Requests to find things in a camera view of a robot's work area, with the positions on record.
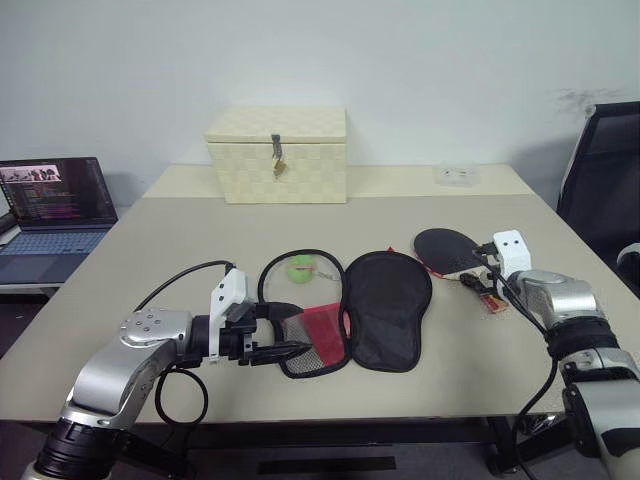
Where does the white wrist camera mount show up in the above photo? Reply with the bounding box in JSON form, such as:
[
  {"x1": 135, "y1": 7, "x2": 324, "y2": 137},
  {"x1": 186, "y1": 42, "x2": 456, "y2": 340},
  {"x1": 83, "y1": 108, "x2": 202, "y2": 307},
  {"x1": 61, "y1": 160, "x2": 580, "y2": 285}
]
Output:
[
  {"x1": 491, "y1": 229, "x2": 532, "y2": 275},
  {"x1": 208, "y1": 269, "x2": 249, "y2": 362}
]

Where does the black mesh paddle case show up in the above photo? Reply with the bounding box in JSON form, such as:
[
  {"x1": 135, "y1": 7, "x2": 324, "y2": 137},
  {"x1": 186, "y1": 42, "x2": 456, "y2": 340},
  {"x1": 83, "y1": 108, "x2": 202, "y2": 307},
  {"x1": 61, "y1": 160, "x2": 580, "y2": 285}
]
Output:
[{"x1": 256, "y1": 247, "x2": 434, "y2": 379}]

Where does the green ball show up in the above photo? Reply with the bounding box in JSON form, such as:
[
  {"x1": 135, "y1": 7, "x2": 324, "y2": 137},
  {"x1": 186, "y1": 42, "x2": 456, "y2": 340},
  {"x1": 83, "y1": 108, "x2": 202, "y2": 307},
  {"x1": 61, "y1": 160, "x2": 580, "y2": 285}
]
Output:
[{"x1": 286, "y1": 255, "x2": 315, "y2": 284}]

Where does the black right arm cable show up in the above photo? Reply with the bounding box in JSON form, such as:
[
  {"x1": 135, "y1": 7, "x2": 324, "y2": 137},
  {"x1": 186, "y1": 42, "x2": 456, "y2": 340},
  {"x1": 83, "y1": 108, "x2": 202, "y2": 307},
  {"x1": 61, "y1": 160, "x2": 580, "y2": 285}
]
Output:
[{"x1": 472, "y1": 245, "x2": 559, "y2": 480}]

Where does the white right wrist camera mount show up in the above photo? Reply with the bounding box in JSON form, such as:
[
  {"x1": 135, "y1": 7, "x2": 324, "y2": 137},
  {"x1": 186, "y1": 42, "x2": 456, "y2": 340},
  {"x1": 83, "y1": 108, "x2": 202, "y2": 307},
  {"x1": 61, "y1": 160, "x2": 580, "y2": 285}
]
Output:
[{"x1": 491, "y1": 229, "x2": 532, "y2": 275}]

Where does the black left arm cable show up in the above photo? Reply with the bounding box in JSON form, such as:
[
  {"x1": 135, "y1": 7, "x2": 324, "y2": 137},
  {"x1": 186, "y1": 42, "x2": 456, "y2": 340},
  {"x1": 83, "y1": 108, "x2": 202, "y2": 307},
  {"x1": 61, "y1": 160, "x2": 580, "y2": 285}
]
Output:
[{"x1": 134, "y1": 259, "x2": 237, "y2": 426}]

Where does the black mesh office chair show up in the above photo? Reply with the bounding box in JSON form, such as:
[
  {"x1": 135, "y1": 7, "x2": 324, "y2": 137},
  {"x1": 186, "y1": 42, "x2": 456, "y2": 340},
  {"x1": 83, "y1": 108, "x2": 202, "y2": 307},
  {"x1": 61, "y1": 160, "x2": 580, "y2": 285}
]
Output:
[{"x1": 556, "y1": 101, "x2": 640, "y2": 301}]

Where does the red insert card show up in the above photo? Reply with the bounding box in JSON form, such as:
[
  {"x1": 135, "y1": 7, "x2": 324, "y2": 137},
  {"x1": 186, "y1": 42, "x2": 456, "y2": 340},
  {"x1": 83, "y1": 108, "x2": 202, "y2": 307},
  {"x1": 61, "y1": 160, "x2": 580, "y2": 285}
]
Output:
[{"x1": 299, "y1": 303, "x2": 347, "y2": 370}]

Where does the open laptop computer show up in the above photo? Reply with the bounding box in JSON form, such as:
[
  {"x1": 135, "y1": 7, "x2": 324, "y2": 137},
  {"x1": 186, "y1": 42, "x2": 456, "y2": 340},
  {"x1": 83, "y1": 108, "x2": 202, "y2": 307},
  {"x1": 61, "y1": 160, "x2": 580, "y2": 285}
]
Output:
[{"x1": 0, "y1": 156, "x2": 120, "y2": 287}]

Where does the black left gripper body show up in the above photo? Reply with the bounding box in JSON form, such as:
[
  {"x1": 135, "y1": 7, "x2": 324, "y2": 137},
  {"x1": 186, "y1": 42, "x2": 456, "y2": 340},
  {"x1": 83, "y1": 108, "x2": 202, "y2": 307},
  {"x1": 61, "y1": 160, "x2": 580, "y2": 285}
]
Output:
[{"x1": 218, "y1": 301, "x2": 262, "y2": 367}]

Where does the black rubber table tennis paddle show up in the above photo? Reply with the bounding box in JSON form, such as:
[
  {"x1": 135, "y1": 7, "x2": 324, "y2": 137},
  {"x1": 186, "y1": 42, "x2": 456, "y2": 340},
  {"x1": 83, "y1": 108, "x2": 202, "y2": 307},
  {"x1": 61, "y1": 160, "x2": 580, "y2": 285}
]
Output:
[{"x1": 412, "y1": 227, "x2": 509, "y2": 314}]

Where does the cream woven storage box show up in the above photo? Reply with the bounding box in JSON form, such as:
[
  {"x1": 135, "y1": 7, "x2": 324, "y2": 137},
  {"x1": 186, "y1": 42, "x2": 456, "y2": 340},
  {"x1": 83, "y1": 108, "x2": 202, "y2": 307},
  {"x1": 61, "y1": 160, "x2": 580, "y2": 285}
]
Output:
[{"x1": 204, "y1": 105, "x2": 349, "y2": 206}]

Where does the black table frame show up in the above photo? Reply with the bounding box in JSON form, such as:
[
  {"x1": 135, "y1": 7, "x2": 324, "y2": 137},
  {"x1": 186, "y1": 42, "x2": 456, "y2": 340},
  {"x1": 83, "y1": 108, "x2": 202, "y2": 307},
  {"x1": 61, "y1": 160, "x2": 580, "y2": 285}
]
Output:
[{"x1": 117, "y1": 413, "x2": 569, "y2": 480}]

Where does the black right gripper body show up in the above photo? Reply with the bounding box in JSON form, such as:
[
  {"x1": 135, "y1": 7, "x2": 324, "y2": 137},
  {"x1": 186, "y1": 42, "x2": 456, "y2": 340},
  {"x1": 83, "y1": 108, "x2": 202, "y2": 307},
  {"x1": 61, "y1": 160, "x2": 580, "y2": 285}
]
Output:
[{"x1": 482, "y1": 249, "x2": 507, "y2": 297}]

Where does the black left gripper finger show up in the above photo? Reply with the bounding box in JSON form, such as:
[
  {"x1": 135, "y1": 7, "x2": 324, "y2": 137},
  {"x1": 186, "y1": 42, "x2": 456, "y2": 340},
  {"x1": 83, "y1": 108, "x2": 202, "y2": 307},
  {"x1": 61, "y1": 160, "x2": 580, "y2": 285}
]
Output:
[
  {"x1": 256, "y1": 301, "x2": 305, "y2": 322},
  {"x1": 249, "y1": 341, "x2": 312, "y2": 366}
]

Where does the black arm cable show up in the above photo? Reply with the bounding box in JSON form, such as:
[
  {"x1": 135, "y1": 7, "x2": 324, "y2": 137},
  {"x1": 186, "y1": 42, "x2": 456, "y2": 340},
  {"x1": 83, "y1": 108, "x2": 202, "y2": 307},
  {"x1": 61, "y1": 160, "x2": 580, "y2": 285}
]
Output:
[
  {"x1": 472, "y1": 245, "x2": 559, "y2": 480},
  {"x1": 134, "y1": 259, "x2": 237, "y2": 426}
]

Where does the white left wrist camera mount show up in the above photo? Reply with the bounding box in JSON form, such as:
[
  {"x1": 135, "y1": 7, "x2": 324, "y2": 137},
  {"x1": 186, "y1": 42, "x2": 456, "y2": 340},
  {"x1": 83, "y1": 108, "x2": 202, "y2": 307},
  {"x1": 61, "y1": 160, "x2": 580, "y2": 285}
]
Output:
[{"x1": 208, "y1": 269, "x2": 249, "y2": 362}]

